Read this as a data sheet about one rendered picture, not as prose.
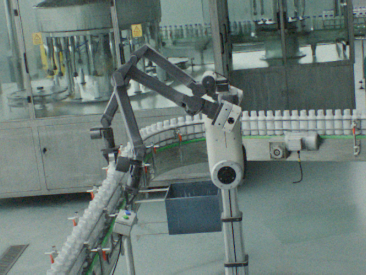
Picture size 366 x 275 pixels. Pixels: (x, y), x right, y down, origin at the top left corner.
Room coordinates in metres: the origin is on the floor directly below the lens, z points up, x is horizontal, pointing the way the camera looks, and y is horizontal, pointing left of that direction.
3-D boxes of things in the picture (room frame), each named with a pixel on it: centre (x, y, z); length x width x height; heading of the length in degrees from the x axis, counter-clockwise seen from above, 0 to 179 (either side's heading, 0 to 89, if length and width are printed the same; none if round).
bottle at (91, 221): (3.46, 0.49, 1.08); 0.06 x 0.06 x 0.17
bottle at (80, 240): (3.22, 0.51, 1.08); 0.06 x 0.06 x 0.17
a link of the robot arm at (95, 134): (4.17, 0.45, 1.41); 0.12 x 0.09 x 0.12; 84
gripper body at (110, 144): (4.17, 0.41, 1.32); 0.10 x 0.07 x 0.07; 83
